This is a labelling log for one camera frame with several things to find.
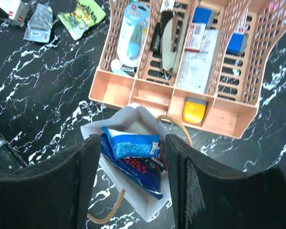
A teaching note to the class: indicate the blue correction tape blister pack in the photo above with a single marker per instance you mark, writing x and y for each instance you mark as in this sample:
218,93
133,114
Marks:
130,23

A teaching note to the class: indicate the white rectangular snack box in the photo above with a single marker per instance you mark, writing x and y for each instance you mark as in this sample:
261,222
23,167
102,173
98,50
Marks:
14,12

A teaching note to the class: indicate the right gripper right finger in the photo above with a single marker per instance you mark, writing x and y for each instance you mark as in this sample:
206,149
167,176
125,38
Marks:
207,194

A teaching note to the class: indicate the white paper staples box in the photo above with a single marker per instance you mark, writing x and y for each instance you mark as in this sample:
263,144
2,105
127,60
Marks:
199,57

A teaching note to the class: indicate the blue eraser block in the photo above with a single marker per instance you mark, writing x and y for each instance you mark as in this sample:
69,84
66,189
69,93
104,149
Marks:
237,44
204,16

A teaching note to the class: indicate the silver foil snack packet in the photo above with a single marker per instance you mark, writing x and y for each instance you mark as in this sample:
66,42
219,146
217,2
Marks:
39,25

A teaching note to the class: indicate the lilac paper bag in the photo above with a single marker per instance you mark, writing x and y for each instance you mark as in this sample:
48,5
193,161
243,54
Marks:
135,118

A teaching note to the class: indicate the green sour candy bag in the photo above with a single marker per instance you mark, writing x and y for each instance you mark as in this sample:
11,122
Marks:
87,14

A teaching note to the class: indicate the grey stapler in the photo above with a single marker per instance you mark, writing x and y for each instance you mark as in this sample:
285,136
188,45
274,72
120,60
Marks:
168,39

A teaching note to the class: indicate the blue Burts chips bag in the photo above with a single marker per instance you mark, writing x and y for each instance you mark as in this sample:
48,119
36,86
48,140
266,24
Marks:
143,171

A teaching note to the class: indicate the blue Oreo cookie pack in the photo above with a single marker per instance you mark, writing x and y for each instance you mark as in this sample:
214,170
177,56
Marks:
125,144

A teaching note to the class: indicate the pink plastic desk organizer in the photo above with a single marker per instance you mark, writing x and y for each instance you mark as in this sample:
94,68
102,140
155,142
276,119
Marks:
233,92

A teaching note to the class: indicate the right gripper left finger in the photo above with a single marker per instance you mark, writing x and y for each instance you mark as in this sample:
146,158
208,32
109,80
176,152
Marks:
53,194

